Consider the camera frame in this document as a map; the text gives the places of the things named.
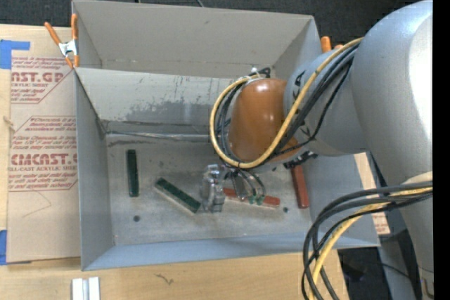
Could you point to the red-brown flat block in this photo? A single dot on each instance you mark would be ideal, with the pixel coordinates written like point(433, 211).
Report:
point(301, 189)
point(270, 201)

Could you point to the grey metal bin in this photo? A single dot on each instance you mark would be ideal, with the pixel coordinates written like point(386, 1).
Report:
point(168, 221)

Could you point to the brown cardboard board red print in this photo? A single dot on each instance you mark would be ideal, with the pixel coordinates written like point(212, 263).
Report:
point(42, 207)

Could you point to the dark green flat block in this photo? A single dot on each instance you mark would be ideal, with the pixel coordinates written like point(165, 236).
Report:
point(132, 174)
point(177, 195)

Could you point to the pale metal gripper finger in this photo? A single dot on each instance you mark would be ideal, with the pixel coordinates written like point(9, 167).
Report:
point(213, 199)
point(215, 175)

